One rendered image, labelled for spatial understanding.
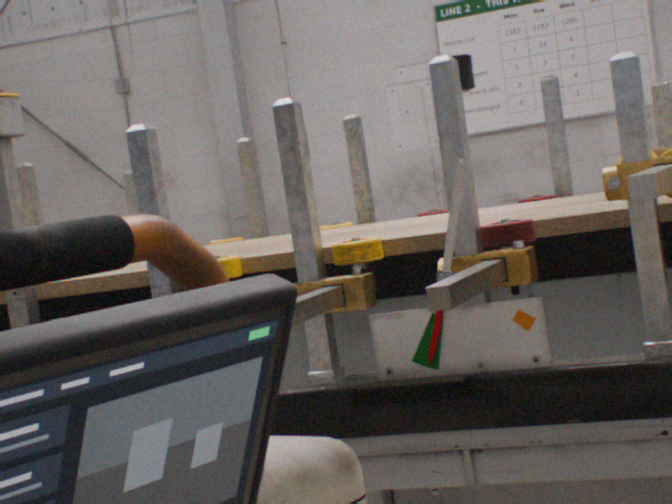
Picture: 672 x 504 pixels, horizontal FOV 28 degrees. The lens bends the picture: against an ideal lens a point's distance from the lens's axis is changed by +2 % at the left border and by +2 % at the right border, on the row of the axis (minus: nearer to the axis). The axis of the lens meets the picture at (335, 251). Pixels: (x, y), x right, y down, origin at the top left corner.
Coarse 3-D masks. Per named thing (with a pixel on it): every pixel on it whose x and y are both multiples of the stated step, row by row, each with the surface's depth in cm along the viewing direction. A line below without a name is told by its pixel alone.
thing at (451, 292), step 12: (480, 264) 183; (492, 264) 181; (504, 264) 187; (456, 276) 169; (468, 276) 168; (480, 276) 174; (492, 276) 180; (504, 276) 186; (432, 288) 159; (444, 288) 159; (456, 288) 162; (468, 288) 167; (480, 288) 173; (432, 300) 160; (444, 300) 159; (456, 300) 161
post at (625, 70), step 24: (624, 72) 180; (624, 96) 180; (624, 120) 181; (624, 144) 181; (648, 144) 182; (648, 216) 181; (648, 240) 181; (648, 264) 181; (648, 288) 182; (648, 312) 182; (648, 336) 182
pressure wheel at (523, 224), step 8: (488, 224) 197; (496, 224) 195; (504, 224) 194; (512, 224) 194; (520, 224) 194; (528, 224) 195; (488, 232) 195; (496, 232) 194; (504, 232) 194; (512, 232) 194; (520, 232) 194; (528, 232) 195; (488, 240) 196; (496, 240) 195; (504, 240) 194; (512, 240) 194; (528, 240) 195; (504, 248) 197; (512, 288) 198
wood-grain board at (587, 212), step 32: (384, 224) 274; (416, 224) 252; (480, 224) 215; (544, 224) 203; (576, 224) 201; (608, 224) 199; (256, 256) 220; (288, 256) 218; (64, 288) 233; (96, 288) 230; (128, 288) 228
